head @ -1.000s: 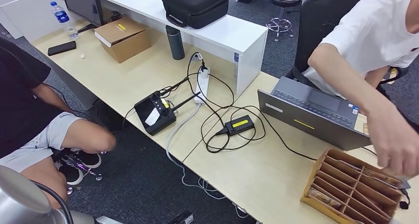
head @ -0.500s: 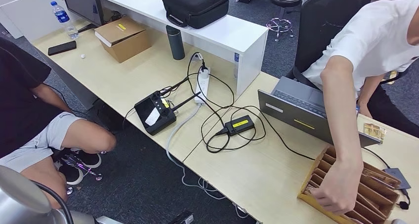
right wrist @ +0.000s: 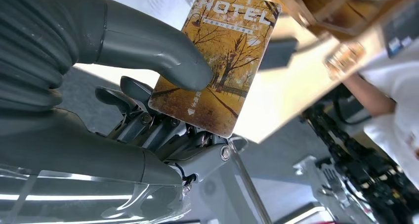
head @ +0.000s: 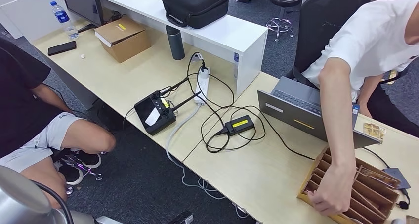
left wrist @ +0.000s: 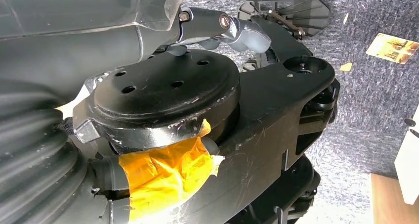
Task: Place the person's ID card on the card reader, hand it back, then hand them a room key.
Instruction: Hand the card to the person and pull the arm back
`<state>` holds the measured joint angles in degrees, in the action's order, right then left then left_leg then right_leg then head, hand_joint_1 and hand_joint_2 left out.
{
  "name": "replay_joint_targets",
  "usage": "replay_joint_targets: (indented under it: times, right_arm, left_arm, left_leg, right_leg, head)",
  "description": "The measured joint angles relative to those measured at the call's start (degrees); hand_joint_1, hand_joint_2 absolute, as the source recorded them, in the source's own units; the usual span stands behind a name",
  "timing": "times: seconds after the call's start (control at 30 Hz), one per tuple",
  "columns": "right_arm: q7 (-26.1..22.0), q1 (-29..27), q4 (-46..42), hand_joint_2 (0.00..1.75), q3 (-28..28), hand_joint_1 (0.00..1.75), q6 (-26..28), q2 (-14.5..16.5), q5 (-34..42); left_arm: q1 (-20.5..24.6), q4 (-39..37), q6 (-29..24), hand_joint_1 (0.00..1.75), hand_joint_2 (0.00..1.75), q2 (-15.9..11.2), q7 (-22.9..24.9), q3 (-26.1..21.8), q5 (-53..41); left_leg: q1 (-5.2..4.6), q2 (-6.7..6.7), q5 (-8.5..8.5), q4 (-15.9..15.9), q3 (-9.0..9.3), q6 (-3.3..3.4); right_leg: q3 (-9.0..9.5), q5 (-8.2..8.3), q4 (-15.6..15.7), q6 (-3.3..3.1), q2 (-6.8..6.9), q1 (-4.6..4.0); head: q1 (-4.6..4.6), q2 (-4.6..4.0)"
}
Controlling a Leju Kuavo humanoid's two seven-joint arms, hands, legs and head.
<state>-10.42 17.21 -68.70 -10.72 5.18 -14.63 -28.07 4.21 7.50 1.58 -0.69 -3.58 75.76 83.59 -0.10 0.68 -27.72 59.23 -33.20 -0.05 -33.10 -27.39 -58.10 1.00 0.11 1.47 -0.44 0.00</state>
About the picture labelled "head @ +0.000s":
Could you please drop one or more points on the black smartphone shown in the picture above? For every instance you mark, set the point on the black smartphone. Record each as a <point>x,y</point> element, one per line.
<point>61,48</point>

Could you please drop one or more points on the clear water bottle blue label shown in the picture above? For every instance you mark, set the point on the clear water bottle blue label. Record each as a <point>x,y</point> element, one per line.
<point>62,17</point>

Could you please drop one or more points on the person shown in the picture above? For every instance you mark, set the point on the person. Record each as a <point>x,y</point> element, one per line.
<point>19,101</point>
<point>370,42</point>

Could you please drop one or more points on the person's right hand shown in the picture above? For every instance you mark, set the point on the person's right hand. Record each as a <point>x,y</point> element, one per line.
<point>334,193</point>

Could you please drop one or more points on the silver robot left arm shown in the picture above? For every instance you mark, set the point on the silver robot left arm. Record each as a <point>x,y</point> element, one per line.
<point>19,196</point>

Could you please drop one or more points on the black carrying case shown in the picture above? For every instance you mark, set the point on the black carrying case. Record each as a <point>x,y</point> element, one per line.
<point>196,6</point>

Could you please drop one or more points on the person's left hand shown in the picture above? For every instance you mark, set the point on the person's left hand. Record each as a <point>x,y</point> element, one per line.
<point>365,110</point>

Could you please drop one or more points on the white desk shelf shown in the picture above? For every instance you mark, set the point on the white desk shelf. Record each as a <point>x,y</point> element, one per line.
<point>229,32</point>

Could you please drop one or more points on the dark thermos bottle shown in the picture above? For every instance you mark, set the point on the dark thermos bottle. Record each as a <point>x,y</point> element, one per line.
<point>175,44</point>

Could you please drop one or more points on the patterned room key card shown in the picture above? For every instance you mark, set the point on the patterned room key card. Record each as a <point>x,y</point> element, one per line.
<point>379,176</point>

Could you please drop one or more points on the white partition panel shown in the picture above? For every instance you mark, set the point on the white partition panel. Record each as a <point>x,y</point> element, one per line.
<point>26,16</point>

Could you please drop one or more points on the black remote controller with antennas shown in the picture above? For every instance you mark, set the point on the black remote controller with antennas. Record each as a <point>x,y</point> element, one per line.
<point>144,109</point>

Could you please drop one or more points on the wooden card organiser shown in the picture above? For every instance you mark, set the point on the wooden card organiser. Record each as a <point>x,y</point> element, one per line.
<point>316,173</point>

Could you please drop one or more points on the black power plug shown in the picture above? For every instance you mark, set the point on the black power plug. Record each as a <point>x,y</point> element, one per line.
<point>203,67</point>

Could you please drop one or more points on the black adapter with yellow label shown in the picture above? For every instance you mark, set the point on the black adapter with yellow label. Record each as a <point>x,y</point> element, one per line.
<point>240,126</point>

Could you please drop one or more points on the yellow floor tape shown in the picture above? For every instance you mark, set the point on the yellow floor tape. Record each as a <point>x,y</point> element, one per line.
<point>392,75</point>

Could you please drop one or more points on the person's left forearm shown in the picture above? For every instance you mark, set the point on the person's left forearm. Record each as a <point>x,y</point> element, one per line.
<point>370,88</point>
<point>49,96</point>

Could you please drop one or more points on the dark grey card reader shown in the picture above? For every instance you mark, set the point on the dark grey card reader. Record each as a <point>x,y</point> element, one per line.
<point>399,180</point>

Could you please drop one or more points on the black bag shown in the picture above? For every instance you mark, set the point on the black bag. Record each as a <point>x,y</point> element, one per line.
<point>108,116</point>

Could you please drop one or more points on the black office chair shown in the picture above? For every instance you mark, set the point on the black office chair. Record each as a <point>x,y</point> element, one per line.
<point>324,19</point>

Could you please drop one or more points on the chrome chair base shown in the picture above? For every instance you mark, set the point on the chrome chair base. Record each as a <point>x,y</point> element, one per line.
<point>80,166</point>

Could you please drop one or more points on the grey laptop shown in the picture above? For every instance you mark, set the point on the grey laptop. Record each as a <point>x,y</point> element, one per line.
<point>294,117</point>

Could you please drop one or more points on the brown cardboard box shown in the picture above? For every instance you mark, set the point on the brown cardboard box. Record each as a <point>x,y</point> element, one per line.
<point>124,32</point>

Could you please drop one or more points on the white wall charger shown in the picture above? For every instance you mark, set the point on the white wall charger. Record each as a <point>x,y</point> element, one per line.
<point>197,57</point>

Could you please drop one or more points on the black monitor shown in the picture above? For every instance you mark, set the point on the black monitor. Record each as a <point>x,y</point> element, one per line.
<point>82,3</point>

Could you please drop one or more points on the white power strip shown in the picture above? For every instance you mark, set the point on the white power strip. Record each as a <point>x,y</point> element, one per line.
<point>201,88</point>

